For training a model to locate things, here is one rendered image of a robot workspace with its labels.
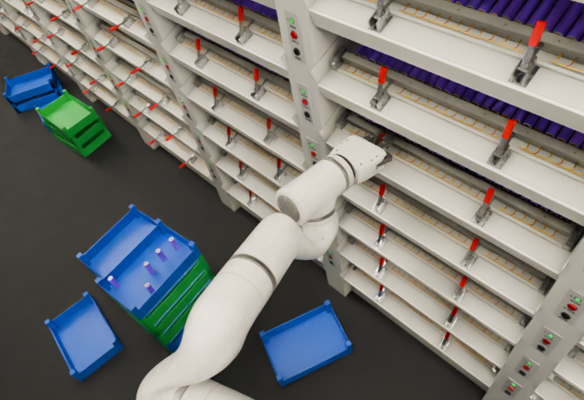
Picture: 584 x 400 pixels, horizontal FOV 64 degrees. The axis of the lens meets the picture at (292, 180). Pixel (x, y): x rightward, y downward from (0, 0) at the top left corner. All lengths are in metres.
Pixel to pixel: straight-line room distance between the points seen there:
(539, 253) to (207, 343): 0.68
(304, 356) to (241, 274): 1.22
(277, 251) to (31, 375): 1.70
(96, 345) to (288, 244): 1.53
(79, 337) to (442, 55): 1.89
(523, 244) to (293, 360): 1.12
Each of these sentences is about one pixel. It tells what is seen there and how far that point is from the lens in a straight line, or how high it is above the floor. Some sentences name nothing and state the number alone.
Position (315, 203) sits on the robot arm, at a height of 1.08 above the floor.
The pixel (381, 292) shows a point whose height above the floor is 0.22.
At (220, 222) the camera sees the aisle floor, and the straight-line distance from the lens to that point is 2.31.
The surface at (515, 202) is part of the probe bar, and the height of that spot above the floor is 0.98.
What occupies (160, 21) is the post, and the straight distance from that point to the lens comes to 1.64.
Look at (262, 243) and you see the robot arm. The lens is 0.78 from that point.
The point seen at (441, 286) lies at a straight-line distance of 1.42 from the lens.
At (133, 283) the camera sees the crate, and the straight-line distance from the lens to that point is 1.78.
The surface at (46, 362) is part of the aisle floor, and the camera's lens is 2.33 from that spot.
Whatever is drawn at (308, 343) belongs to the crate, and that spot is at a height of 0.00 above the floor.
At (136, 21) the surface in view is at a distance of 1.91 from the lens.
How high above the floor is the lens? 1.82
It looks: 50 degrees down
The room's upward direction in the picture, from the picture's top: 13 degrees counter-clockwise
